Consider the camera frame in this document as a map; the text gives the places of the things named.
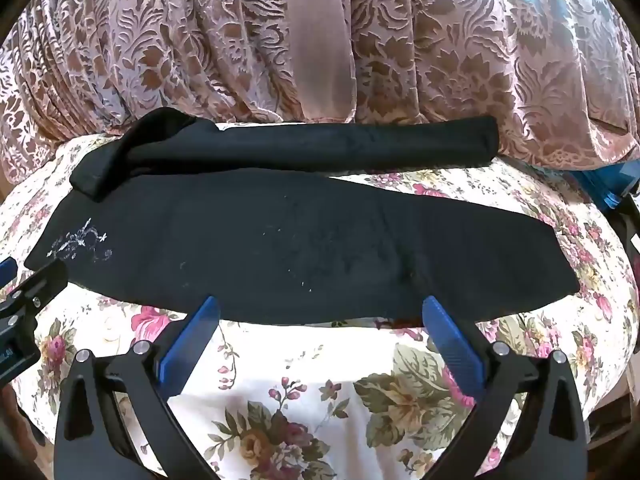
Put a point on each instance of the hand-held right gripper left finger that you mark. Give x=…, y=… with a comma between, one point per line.
x=192, y=341

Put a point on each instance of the sheer pink curtain strip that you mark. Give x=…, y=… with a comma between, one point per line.
x=320, y=35

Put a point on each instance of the floral bed sheet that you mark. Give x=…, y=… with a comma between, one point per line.
x=310, y=410

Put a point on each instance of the brown floral curtain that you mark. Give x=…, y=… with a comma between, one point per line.
x=450, y=60

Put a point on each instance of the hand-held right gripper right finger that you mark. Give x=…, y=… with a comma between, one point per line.
x=450, y=341

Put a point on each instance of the blue plastic object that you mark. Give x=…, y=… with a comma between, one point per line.
x=610, y=185

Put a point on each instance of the black pants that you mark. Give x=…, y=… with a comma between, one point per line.
x=300, y=240

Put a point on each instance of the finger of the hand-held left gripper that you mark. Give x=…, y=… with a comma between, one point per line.
x=42, y=282

